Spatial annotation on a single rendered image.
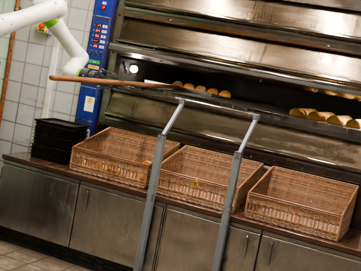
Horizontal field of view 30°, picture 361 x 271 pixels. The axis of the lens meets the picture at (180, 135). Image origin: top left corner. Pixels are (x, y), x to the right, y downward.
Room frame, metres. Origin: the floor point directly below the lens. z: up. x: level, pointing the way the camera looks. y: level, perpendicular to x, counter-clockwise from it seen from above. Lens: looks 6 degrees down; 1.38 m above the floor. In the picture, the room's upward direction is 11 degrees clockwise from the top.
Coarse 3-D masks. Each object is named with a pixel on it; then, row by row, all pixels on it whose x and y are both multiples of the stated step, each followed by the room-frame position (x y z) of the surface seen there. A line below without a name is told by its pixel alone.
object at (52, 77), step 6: (54, 78) 3.38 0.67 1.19; (60, 78) 3.43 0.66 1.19; (66, 78) 3.49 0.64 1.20; (72, 78) 3.55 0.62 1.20; (78, 78) 3.62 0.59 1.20; (84, 78) 3.68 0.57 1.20; (90, 78) 3.75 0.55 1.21; (114, 84) 4.04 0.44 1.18; (120, 84) 4.11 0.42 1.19; (126, 84) 4.19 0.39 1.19; (132, 84) 4.27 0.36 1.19; (138, 84) 4.35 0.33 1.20; (144, 84) 4.44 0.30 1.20; (150, 84) 4.55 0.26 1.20; (156, 84) 4.65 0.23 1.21; (162, 84) 4.76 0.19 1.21
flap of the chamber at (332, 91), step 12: (120, 48) 4.58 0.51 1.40; (156, 60) 4.61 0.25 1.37; (168, 60) 4.47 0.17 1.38; (180, 60) 4.41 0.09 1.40; (216, 72) 4.46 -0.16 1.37; (228, 72) 4.33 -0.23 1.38; (240, 72) 4.26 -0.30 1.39; (252, 72) 4.23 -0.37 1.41; (276, 84) 4.36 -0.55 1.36; (288, 84) 4.23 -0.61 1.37; (300, 84) 4.12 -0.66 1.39; (312, 84) 4.09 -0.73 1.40; (348, 96) 4.11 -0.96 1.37; (360, 96) 4.00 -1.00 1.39
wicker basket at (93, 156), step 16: (112, 128) 4.70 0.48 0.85; (80, 144) 4.36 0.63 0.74; (96, 144) 4.57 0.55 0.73; (112, 144) 4.67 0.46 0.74; (128, 144) 4.63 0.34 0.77; (144, 144) 4.59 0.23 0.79; (176, 144) 4.53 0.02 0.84; (80, 160) 4.26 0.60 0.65; (96, 160) 4.22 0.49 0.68; (112, 160) 4.18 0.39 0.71; (128, 160) 4.14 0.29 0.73; (144, 160) 4.56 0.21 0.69; (112, 176) 4.17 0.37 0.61; (128, 176) 4.13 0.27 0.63
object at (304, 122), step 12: (180, 96) 4.55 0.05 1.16; (192, 96) 4.52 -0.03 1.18; (240, 108) 4.40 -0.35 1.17; (252, 108) 4.41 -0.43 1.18; (288, 120) 4.27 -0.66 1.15; (300, 120) 4.25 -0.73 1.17; (312, 120) 4.26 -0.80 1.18; (336, 132) 4.16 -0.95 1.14; (348, 132) 4.14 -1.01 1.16; (360, 132) 4.11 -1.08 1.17
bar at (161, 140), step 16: (160, 96) 4.20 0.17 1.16; (176, 112) 4.08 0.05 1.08; (240, 112) 4.00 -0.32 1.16; (160, 144) 3.93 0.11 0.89; (160, 160) 3.94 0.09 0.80; (240, 160) 3.76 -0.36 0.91; (224, 208) 3.76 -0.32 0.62; (144, 224) 3.93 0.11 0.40; (224, 224) 3.76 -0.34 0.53; (144, 240) 3.93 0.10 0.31; (224, 240) 3.76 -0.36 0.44
